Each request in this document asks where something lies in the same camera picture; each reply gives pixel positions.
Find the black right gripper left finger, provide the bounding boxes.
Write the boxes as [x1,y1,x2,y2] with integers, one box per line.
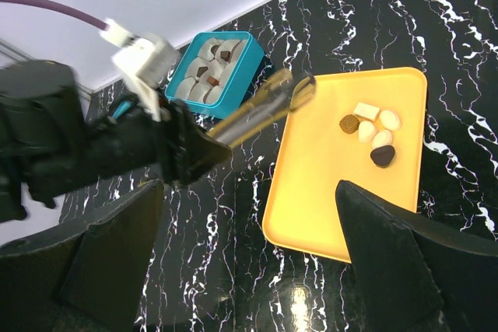
[1,180,164,331]

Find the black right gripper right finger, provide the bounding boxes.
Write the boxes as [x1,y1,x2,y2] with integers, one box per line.
[335,180,497,331]

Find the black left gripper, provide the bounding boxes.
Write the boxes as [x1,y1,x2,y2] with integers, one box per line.
[77,93,232,188]

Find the metal tongs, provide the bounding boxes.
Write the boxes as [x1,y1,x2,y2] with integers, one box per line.
[208,68,317,149]

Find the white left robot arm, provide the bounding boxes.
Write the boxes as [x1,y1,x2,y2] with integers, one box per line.
[1,60,232,222]

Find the teal chocolate box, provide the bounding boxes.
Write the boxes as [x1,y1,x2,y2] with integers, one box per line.
[164,31,272,119]

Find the dark oval chocolate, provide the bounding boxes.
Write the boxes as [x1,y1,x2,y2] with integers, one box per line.
[370,145,396,168]

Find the white round chocolate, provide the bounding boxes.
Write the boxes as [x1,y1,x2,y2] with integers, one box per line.
[371,130,394,149]

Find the white oval chocolate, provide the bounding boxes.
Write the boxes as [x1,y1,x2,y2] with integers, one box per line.
[379,110,402,131]
[358,121,378,143]

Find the brown ridged round chocolate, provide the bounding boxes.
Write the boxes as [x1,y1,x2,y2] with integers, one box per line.
[339,114,360,135]

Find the white rectangular chocolate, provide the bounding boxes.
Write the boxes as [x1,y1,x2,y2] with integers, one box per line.
[353,102,381,122]

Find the teal box lid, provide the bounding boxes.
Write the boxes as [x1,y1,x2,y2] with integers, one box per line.
[112,100,132,119]

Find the yellow plastic tray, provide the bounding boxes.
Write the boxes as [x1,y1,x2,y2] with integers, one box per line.
[262,67,427,262]

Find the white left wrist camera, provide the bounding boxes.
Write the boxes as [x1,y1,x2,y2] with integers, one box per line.
[100,18,179,122]

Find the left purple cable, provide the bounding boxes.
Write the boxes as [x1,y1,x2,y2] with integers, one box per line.
[0,0,110,32]

